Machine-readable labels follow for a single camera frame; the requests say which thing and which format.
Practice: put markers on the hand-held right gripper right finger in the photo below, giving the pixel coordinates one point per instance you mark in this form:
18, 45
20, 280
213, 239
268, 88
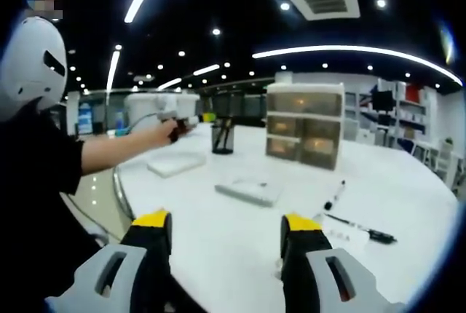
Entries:
320, 276

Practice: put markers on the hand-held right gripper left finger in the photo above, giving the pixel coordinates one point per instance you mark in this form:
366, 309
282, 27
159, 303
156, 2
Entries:
120, 276

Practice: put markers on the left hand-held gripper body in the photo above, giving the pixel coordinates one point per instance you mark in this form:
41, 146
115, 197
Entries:
167, 107

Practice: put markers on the dark pen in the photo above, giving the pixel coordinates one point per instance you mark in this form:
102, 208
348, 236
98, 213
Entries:
219, 132

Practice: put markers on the thick white sticky note pad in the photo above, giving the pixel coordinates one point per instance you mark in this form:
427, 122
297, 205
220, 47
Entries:
174, 165

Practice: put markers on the black marker pen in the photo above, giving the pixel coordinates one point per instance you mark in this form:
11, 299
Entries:
336, 193

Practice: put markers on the white desk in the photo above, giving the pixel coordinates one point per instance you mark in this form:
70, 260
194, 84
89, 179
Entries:
225, 247

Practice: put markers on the person's left hand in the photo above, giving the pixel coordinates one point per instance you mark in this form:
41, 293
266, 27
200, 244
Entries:
168, 131

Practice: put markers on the white storage bin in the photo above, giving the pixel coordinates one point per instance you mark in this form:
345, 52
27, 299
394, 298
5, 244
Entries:
140, 107

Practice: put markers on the black mesh pen holder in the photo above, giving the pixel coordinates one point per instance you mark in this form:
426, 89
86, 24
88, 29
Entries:
223, 143

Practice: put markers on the blue poster stand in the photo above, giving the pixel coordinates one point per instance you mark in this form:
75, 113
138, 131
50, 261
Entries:
85, 118

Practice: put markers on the person in black sleeve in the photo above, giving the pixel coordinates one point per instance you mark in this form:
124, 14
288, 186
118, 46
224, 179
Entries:
36, 200

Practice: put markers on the white brown drawer organizer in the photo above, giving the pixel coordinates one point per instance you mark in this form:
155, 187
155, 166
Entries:
306, 127

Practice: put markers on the red box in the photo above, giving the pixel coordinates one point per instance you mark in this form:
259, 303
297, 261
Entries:
414, 92

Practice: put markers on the white wall shelving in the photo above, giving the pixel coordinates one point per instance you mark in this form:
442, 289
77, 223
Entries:
400, 109

